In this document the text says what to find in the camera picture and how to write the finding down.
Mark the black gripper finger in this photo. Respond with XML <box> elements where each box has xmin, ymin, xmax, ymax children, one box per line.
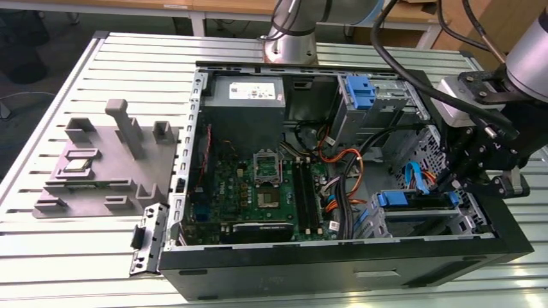
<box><xmin>434</xmin><ymin>126</ymin><xmax>486</xmax><ymax>193</ymax></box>
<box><xmin>446</xmin><ymin>169</ymin><xmax>499</xmax><ymax>196</ymax></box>

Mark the power wire with black plug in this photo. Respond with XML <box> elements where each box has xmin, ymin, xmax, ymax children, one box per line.
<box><xmin>418</xmin><ymin>169</ymin><xmax>439</xmax><ymax>193</ymax></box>

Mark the light blue wire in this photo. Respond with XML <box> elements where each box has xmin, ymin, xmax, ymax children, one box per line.
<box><xmin>403</xmin><ymin>161</ymin><xmax>434</xmax><ymax>196</ymax></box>

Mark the hard disk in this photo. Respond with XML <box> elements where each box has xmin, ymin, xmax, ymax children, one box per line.
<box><xmin>357</xmin><ymin>191</ymin><xmax>461</xmax><ymax>238</ymax></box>

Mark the grey metal disk bay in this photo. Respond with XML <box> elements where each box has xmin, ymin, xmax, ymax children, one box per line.
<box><xmin>365</xmin><ymin>189</ymin><xmax>489</xmax><ymax>240</ymax></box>

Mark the grey metal drive cage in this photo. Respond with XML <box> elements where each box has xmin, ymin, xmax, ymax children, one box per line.
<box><xmin>333</xmin><ymin>75</ymin><xmax>431</xmax><ymax>148</ymax></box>

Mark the blue plastic drive latch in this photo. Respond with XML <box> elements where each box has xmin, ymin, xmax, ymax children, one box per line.
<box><xmin>346</xmin><ymin>76</ymin><xmax>377</xmax><ymax>110</ymax></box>

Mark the black RAM slot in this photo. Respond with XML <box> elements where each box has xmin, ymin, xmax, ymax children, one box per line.
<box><xmin>291</xmin><ymin>156</ymin><xmax>313</xmax><ymax>235</ymax></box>
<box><xmin>302</xmin><ymin>156</ymin><xmax>325</xmax><ymax>235</ymax></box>

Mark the brown wooden cabinet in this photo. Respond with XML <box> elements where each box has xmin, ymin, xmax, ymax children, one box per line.
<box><xmin>459</xmin><ymin>0</ymin><xmax>548</xmax><ymax>65</ymax></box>

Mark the metal socket cover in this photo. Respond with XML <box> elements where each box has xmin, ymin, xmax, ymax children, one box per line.
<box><xmin>251</xmin><ymin>150</ymin><xmax>283</xmax><ymax>186</ymax></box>

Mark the CPU socket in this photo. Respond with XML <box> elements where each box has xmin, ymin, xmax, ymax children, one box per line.
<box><xmin>255</xmin><ymin>189</ymin><xmax>285</xmax><ymax>210</ymax></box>

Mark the black open PC case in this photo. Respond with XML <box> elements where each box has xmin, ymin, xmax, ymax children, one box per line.
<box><xmin>157</xmin><ymin>59</ymin><xmax>535</xmax><ymax>302</ymax></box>

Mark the grey Dell power supply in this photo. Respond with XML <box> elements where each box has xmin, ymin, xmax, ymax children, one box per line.
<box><xmin>199</xmin><ymin>76</ymin><xmax>286</xmax><ymax>160</ymax></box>

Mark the black graphics card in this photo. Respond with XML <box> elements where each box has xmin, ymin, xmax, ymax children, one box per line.
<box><xmin>221</xmin><ymin>221</ymin><xmax>295</xmax><ymax>244</ymax></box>

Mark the green motherboard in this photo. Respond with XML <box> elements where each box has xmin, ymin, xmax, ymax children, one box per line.
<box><xmin>185</xmin><ymin>153</ymin><xmax>341</xmax><ymax>244</ymax></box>

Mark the grey parts rack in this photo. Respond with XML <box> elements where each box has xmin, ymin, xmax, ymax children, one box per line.
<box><xmin>31</xmin><ymin>98</ymin><xmax>182</xmax><ymax>221</ymax></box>

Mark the green RAM stick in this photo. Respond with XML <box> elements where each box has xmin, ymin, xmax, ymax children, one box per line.
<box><xmin>63</xmin><ymin>181</ymin><xmax>111</xmax><ymax>191</ymax></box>

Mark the silver CPU chip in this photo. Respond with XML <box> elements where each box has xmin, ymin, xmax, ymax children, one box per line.
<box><xmin>61</xmin><ymin>159</ymin><xmax>91</xmax><ymax>171</ymax></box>

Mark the black speckled wrist bracket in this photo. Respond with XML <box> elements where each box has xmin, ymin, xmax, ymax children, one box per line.
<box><xmin>457</xmin><ymin>69</ymin><xmax>535</xmax><ymax>105</ymax></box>

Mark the orange red wire bundle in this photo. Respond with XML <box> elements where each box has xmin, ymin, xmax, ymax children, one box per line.
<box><xmin>319</xmin><ymin>146</ymin><xmax>365</xmax><ymax>206</ymax></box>

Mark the black copper-sheathed arm cable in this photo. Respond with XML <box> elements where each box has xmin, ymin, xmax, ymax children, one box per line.
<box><xmin>434</xmin><ymin>0</ymin><xmax>513</xmax><ymax>64</ymax></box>

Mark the black cable bundle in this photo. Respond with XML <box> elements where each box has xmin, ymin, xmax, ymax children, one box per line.
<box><xmin>335</xmin><ymin>123</ymin><xmax>431</xmax><ymax>241</ymax></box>

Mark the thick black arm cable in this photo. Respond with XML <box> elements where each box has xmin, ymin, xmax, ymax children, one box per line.
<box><xmin>369</xmin><ymin>0</ymin><xmax>518</xmax><ymax>141</ymax></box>

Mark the grey hinged card bracket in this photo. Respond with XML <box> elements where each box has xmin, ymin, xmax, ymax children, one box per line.
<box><xmin>129</xmin><ymin>202</ymin><xmax>170</xmax><ymax>277</ymax></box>

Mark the blue floor cable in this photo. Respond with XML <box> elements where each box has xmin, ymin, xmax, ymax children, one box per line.
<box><xmin>0</xmin><ymin>90</ymin><xmax>55</xmax><ymax>103</ymax></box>

